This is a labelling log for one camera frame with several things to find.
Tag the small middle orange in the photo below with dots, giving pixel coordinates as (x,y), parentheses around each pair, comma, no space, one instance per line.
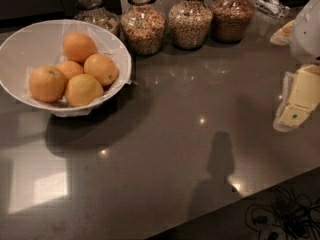
(70,69)

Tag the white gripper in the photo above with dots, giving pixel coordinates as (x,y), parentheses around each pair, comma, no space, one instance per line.
(306,34)

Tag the white paper bowl liner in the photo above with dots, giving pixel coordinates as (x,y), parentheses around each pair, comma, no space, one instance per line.
(43,44)

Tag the white bowl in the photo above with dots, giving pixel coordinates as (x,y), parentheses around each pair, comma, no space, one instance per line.
(12,55)

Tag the leftmost glass cereal jar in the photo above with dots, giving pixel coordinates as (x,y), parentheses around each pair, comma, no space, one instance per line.
(94,12)

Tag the glass grain jar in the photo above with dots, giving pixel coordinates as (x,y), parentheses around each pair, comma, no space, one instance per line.
(189,23)
(230,20)

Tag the glass cereal jar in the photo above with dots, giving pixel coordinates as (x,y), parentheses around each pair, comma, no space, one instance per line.
(94,12)
(143,25)

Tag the clear plastic bag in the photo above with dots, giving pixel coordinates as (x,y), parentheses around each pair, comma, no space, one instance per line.
(272,8)

